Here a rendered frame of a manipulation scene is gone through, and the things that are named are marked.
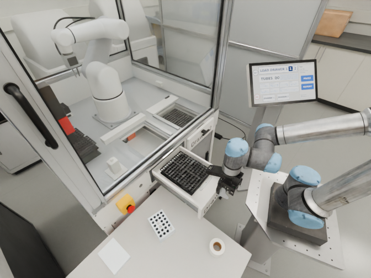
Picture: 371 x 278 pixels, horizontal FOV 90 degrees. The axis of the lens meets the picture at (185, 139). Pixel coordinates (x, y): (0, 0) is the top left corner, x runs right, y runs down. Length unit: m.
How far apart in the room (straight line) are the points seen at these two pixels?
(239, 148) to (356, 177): 0.35
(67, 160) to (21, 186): 2.02
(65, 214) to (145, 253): 1.33
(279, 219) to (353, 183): 0.42
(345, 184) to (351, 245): 1.50
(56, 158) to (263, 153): 0.66
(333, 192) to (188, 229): 0.63
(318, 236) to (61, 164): 1.08
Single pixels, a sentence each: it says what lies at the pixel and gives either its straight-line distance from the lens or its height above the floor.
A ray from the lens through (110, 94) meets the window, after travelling 0.68.
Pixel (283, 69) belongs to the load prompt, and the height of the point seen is 1.15.
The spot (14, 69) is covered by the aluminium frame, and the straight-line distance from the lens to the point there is 0.55.
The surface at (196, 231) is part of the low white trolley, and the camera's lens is 1.03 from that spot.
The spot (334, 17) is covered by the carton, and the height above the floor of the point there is 1.14.
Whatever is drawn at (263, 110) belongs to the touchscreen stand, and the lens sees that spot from 1.67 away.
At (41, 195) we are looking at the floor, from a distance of 2.48.
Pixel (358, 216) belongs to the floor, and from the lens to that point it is 2.46.
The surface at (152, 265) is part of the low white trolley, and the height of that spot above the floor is 0.76.
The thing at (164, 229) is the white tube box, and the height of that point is 0.80.
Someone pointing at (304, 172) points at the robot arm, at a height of 1.05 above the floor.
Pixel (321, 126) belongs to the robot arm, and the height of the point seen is 1.32.
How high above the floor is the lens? 1.73
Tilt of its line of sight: 44 degrees down
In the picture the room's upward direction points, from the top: 1 degrees counter-clockwise
